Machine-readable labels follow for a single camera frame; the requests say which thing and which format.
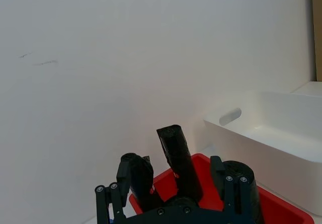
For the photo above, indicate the red plastic bin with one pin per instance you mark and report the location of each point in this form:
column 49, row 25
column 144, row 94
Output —
column 205, row 173

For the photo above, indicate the brown board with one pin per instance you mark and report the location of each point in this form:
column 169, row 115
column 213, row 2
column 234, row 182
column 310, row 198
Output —
column 317, row 30

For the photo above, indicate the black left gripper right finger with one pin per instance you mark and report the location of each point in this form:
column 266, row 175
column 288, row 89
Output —
column 235, row 193

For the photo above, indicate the black wrapped roll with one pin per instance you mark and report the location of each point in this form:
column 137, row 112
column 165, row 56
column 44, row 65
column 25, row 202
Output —
column 179, row 158

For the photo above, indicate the white plastic tub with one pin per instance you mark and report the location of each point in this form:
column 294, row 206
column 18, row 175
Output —
column 276, row 133

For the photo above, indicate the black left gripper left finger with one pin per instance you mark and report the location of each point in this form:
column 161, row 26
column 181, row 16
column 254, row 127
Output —
column 122, row 183

